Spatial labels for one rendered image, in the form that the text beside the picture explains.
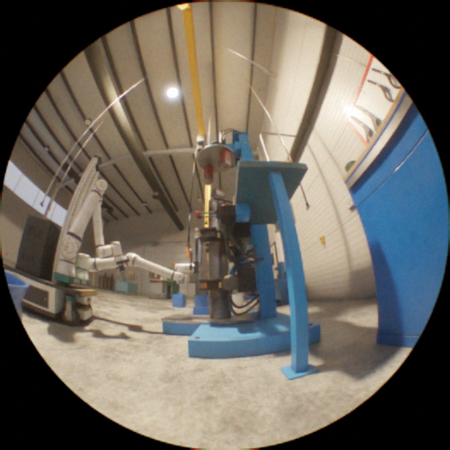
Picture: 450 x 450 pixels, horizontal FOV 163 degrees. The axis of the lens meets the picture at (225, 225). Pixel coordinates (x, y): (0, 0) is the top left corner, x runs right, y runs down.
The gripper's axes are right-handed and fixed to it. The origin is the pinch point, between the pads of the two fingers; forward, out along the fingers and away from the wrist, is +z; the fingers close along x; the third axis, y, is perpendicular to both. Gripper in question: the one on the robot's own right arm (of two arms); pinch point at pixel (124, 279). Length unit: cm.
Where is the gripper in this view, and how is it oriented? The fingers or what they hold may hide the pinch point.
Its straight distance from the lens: 149.6
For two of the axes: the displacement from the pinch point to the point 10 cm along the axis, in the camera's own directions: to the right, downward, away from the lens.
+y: -7.0, 1.6, -7.0
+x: 6.6, -2.3, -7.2
